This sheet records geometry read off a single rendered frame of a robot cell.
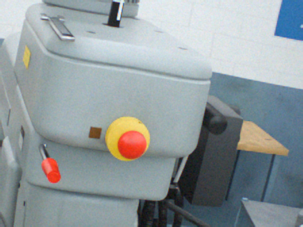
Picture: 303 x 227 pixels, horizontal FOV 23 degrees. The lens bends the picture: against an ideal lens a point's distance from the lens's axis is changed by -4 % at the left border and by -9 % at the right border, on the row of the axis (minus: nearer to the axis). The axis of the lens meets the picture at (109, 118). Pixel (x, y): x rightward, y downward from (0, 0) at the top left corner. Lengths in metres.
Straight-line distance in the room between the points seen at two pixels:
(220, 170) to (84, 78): 0.63
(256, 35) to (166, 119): 4.88
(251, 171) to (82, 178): 5.06
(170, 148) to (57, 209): 0.24
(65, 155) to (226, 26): 4.73
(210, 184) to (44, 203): 0.49
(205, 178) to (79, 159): 0.49
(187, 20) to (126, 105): 4.68
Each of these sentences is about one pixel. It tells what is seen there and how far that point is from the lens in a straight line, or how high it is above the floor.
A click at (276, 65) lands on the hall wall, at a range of 6.14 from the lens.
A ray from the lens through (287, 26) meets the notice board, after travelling 6.11.
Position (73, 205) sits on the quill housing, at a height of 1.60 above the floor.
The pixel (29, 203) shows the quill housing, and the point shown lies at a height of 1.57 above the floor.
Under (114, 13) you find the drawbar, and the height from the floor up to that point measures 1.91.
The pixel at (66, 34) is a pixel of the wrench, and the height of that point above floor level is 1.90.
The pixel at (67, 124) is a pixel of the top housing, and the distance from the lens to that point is 1.13.
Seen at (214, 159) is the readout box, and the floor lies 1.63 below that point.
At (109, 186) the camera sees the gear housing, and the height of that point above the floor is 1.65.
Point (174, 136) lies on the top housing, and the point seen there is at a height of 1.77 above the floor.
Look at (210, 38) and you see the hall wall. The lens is 5.88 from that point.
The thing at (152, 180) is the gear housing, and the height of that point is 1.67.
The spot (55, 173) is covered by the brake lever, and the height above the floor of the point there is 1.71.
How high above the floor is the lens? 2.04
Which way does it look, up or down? 13 degrees down
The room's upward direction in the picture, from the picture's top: 11 degrees clockwise
